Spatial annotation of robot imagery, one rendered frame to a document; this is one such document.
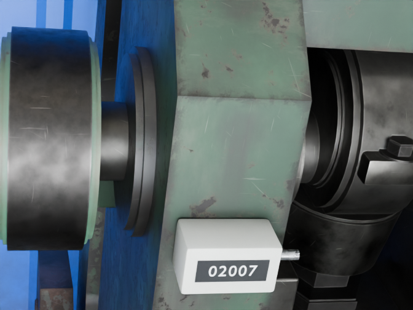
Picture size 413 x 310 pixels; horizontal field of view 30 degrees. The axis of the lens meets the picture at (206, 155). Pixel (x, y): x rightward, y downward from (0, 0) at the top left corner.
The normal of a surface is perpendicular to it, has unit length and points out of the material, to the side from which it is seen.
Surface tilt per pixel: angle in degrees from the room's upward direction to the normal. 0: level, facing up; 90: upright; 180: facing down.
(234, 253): 90
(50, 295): 31
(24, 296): 90
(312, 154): 75
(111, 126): 41
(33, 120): 56
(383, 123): 62
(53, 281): 14
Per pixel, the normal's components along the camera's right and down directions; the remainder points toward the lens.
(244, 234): 0.13, -0.88
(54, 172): 0.21, 0.29
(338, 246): -0.11, 0.58
